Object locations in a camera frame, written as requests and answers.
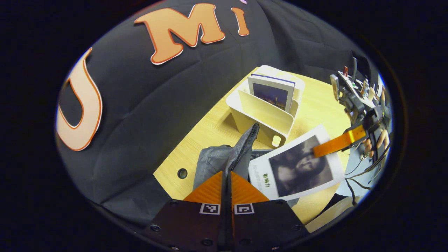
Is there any black cable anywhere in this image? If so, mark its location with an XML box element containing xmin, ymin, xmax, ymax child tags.
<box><xmin>345</xmin><ymin>154</ymin><xmax>389</xmax><ymax>207</ymax></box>

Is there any white bookshelf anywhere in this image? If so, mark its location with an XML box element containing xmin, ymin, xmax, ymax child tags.
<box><xmin>226</xmin><ymin>65</ymin><xmax>306</xmax><ymax>148</ymax></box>

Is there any person's beige clothing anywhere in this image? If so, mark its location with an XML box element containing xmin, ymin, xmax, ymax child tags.
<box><xmin>304</xmin><ymin>195</ymin><xmax>355</xmax><ymax>233</ymax></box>

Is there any grey schoolbag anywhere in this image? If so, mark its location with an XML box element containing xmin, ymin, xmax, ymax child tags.
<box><xmin>192</xmin><ymin>122</ymin><xmax>300</xmax><ymax>208</ymax></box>

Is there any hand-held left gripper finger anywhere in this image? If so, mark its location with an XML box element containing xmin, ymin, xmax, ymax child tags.
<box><xmin>142</xmin><ymin>171</ymin><xmax>228</xmax><ymax>251</ymax></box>
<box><xmin>227</xmin><ymin>171</ymin><xmax>310</xmax><ymax>251</ymax></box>

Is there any blue spine book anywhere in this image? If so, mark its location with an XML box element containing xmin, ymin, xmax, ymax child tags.
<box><xmin>247</xmin><ymin>73</ymin><xmax>296</xmax><ymax>113</ymax></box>

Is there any portrait cover book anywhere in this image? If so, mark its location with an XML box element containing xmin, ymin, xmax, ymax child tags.
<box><xmin>248</xmin><ymin>124</ymin><xmax>346</xmax><ymax>201</ymax></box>

